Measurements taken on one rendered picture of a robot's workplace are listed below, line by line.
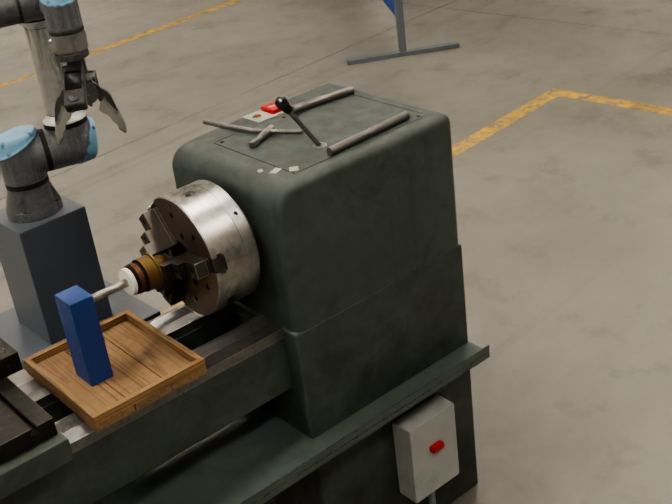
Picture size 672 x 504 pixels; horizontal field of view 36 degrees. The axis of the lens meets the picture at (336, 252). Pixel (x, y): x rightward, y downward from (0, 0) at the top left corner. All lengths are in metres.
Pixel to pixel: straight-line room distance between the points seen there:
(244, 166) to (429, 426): 0.93
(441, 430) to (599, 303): 1.44
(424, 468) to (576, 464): 0.64
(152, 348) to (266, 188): 0.49
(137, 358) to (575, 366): 1.86
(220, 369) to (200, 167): 0.52
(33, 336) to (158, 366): 0.64
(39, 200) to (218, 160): 0.53
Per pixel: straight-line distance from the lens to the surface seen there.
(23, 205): 2.92
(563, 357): 3.96
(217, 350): 2.61
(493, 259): 4.62
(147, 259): 2.52
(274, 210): 2.44
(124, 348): 2.65
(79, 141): 2.88
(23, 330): 3.13
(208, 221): 2.46
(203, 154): 2.71
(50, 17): 2.31
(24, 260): 2.91
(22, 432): 2.30
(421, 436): 2.96
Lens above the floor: 2.24
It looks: 28 degrees down
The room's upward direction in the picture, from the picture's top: 8 degrees counter-clockwise
